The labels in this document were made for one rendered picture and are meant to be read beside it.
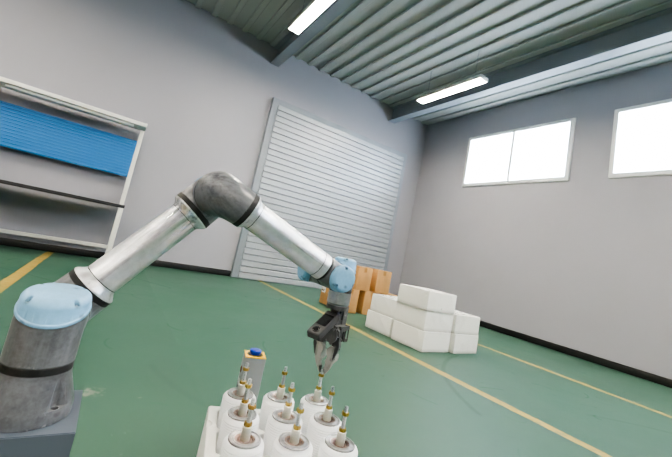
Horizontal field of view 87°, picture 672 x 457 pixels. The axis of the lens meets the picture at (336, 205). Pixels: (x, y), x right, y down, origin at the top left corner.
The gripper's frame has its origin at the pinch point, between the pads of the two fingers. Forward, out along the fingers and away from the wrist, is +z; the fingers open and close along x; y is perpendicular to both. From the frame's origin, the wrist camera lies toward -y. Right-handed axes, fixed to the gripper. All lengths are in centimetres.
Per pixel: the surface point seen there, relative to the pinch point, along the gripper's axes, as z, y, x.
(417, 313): 3, 233, 40
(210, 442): 16.7, -29.7, 11.1
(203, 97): -231, 222, 422
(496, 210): -164, 555, 25
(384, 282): -10, 357, 127
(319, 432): 11.2, -11.9, -9.7
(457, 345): 27, 269, 7
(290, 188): -130, 371, 335
